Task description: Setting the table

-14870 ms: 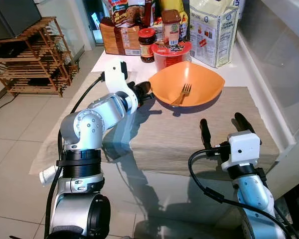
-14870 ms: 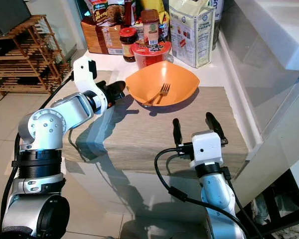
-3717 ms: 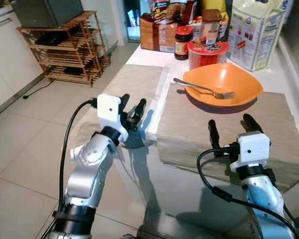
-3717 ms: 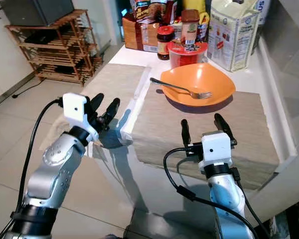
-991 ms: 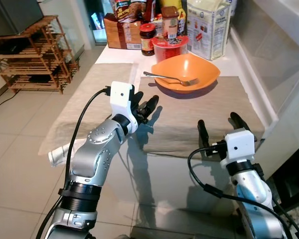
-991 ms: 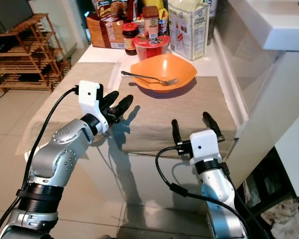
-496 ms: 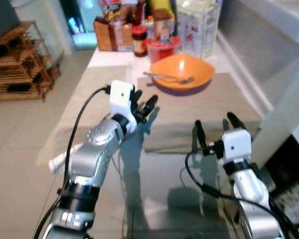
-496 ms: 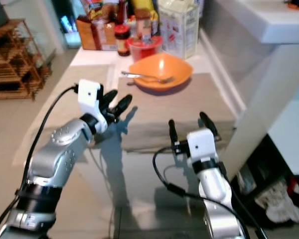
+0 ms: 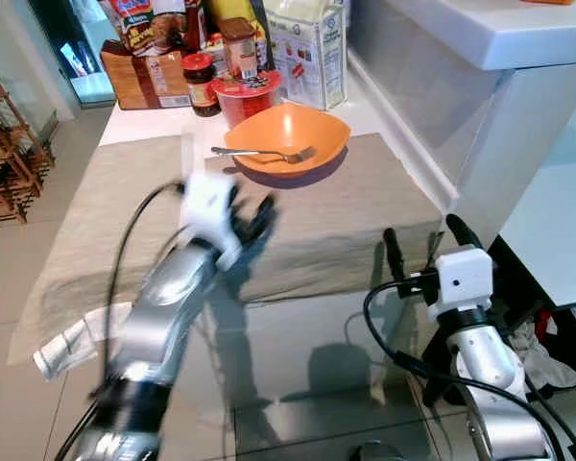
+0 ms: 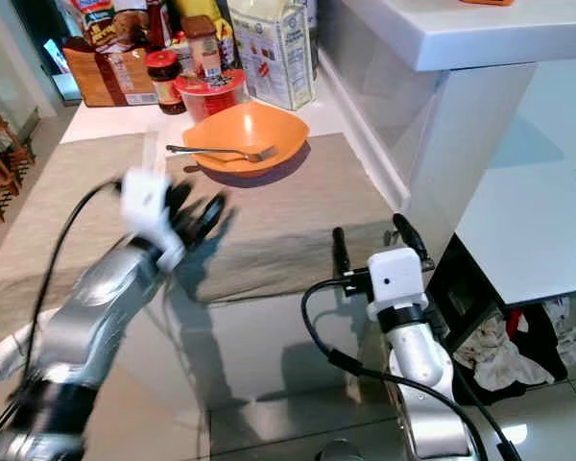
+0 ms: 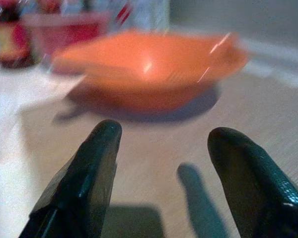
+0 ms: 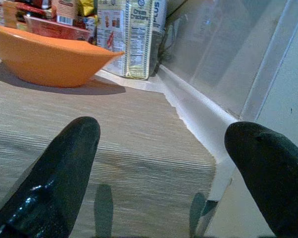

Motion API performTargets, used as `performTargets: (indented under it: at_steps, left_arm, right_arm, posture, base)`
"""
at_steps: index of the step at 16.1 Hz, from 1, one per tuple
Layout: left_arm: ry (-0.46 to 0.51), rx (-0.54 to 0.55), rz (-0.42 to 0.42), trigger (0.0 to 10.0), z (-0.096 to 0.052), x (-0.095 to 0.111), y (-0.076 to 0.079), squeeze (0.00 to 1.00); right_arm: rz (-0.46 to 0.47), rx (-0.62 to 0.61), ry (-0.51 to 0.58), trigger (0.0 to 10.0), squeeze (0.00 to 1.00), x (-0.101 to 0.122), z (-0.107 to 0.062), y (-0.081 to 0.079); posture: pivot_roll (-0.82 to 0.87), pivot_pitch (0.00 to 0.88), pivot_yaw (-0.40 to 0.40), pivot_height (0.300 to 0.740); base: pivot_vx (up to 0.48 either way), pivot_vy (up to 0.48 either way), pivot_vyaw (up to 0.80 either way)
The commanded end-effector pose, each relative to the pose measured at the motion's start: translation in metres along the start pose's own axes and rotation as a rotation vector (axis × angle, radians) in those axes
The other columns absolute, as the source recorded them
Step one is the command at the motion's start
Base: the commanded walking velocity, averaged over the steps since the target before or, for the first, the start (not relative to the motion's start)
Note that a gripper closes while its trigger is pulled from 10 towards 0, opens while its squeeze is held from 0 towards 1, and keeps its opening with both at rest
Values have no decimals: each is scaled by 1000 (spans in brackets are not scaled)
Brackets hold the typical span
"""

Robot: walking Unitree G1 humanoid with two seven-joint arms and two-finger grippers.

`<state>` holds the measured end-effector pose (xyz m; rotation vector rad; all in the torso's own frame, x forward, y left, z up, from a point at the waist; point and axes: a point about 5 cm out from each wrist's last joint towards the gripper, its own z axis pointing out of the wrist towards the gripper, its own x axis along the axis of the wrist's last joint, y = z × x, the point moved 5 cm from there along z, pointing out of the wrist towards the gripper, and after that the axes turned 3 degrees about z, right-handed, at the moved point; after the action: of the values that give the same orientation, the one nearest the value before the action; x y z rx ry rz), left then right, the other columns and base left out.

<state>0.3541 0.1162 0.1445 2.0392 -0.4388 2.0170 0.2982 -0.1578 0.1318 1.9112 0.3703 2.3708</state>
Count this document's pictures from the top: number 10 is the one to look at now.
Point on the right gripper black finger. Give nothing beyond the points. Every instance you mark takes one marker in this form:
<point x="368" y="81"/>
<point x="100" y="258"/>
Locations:
<point x="343" y="252"/>
<point x="409" y="231"/>

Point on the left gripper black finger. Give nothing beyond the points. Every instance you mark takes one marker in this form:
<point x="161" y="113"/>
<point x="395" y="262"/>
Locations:
<point x="181" y="199"/>
<point x="213" y="216"/>

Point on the silver fork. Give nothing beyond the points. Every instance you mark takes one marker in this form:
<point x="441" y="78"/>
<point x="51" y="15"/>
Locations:
<point x="216" y="151"/>

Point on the orange plate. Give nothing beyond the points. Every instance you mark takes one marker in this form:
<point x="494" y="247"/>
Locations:
<point x="254" y="125"/>

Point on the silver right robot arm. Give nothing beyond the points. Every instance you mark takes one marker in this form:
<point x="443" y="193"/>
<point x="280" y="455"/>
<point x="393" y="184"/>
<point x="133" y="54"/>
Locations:
<point x="422" y="375"/>

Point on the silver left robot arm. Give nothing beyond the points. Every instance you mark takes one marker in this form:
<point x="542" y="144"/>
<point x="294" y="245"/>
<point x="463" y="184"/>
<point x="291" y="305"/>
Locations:
<point x="86" y="317"/>

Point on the beige table cloth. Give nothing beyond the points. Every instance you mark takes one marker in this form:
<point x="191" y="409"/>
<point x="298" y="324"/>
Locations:
<point x="307" y="221"/>

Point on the red instant noodle cup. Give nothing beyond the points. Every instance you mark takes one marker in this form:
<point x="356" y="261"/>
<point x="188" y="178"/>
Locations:
<point x="211" y="93"/>

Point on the dark jar with red lid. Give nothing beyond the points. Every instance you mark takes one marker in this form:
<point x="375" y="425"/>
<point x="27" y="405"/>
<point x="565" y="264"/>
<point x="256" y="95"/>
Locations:
<point x="165" y="84"/>

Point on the brown cardboard food box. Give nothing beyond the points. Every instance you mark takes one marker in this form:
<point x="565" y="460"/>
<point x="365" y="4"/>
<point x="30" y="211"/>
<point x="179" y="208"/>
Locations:
<point x="101" y="79"/>

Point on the white crumpled cloth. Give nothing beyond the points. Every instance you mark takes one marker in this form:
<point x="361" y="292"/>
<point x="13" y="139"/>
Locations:
<point x="499" y="355"/>

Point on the jar with brown lid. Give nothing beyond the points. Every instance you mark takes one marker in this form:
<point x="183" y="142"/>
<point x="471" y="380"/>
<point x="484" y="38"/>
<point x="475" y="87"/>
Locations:
<point x="204" y="46"/>

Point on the white printed paper bag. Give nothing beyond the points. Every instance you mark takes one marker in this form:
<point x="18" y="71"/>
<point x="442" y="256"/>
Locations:
<point x="274" y="53"/>

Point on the red sauce bottle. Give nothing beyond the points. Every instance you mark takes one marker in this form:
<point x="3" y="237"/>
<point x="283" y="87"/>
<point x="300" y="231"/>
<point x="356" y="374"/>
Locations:
<point x="158" y="21"/>

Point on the yellow bottle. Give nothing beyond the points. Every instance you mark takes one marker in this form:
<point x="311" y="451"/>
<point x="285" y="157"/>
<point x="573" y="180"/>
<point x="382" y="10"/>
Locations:
<point x="202" y="8"/>

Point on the glass sliding door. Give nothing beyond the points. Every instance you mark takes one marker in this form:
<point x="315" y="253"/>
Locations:
<point x="56" y="53"/>

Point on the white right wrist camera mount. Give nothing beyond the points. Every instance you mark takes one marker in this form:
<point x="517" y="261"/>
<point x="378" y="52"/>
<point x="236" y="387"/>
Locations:
<point x="396" y="279"/>

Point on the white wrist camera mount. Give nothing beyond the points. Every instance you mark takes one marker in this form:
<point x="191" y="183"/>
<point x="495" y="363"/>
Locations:
<point x="146" y="204"/>
<point x="396" y="279"/>

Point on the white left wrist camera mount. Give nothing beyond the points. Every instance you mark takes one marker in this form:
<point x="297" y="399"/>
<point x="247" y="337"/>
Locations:
<point x="146" y="204"/>

